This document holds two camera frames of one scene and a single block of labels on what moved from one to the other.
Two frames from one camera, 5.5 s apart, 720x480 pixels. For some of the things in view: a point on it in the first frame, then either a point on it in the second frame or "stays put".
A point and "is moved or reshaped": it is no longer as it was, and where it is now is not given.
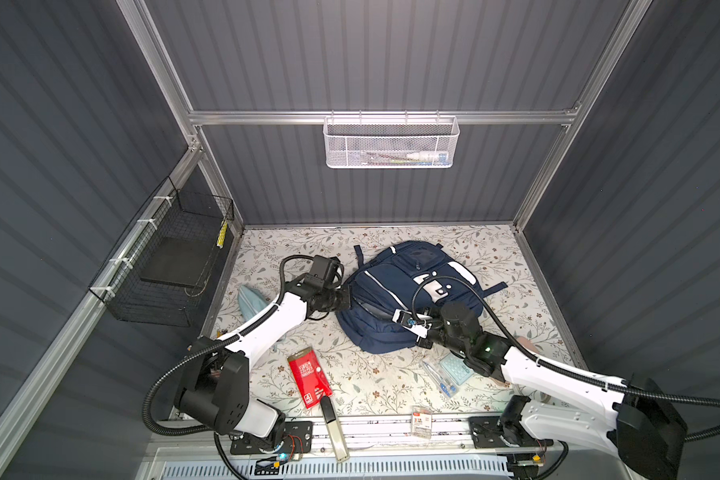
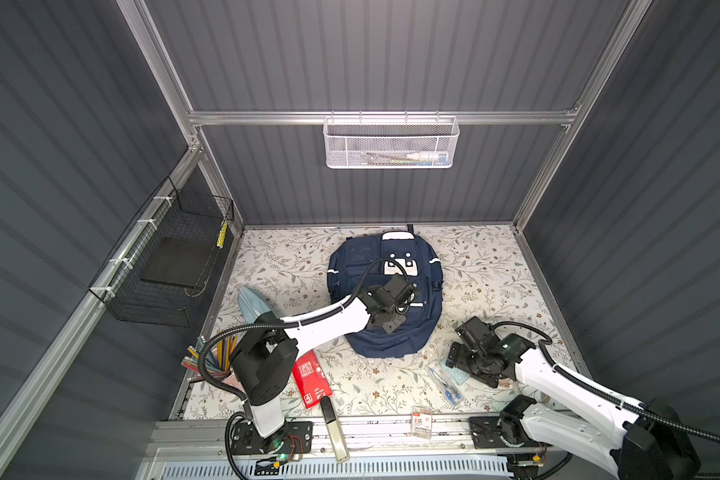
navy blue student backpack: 419,276 is moved or reshaped
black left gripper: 344,297 → 398,318
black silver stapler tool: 339,445 stays put
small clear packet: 421,422 stays put
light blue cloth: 251,301 stays put
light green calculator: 457,368 stays put
